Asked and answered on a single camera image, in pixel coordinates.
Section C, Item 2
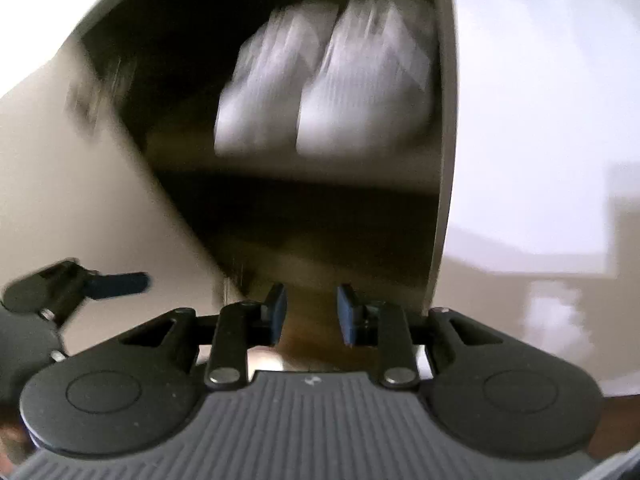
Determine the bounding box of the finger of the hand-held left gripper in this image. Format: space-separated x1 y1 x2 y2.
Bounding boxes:
2 259 152 328

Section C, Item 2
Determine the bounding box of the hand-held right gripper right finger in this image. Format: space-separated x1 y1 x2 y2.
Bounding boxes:
336 284 503 390

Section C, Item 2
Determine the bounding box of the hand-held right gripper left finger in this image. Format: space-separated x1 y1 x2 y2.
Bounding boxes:
117 282 288 392

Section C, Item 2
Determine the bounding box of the white green-trim sneaker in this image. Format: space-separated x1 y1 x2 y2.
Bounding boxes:
295 0 437 157
214 2 328 157

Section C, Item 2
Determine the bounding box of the white shoe cabinet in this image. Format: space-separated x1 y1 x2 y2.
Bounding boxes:
0 0 640 401

